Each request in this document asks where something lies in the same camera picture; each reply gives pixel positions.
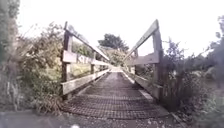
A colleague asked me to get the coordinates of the metal mesh bridge deck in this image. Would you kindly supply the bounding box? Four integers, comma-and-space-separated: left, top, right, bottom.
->
61, 70, 171, 120

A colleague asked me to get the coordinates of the dark tree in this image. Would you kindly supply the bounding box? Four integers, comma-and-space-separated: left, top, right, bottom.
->
97, 33, 130, 53

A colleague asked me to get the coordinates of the grey gravel path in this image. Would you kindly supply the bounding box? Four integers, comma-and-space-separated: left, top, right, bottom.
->
0, 109, 188, 128

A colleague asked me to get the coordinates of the thicket of bushes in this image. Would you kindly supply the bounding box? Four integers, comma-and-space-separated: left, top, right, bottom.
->
159, 16, 224, 128
0, 0, 68, 114

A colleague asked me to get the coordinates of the wooden bridge railing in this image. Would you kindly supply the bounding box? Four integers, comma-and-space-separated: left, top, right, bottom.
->
121, 18, 165, 101
60, 21, 113, 101

